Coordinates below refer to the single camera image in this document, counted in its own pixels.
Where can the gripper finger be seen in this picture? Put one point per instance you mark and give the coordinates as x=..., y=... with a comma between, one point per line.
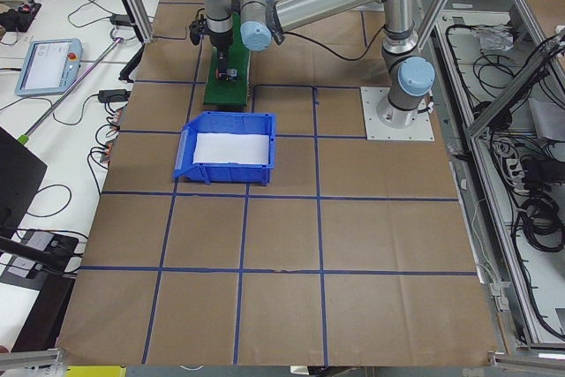
x=222, y=59

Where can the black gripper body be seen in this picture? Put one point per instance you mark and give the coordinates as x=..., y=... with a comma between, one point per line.
x=220, y=41

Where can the red push button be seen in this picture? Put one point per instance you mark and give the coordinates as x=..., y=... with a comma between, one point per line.
x=228, y=74

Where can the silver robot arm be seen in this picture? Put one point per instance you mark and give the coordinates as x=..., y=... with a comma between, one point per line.
x=263, y=22

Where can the blue bin with buttons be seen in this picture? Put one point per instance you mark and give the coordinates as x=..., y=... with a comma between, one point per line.
x=225, y=122

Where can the green conveyor belt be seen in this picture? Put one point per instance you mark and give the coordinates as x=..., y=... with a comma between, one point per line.
x=234, y=91

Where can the white foam pad source bin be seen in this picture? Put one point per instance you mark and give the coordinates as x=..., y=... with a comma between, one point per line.
x=232, y=148

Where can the black power adapter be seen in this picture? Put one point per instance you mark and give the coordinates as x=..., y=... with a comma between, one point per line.
x=120, y=20

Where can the teach pendant tablet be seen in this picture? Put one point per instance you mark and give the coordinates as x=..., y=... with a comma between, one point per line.
x=50, y=67

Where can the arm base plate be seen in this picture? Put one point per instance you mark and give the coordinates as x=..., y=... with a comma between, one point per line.
x=383, y=122

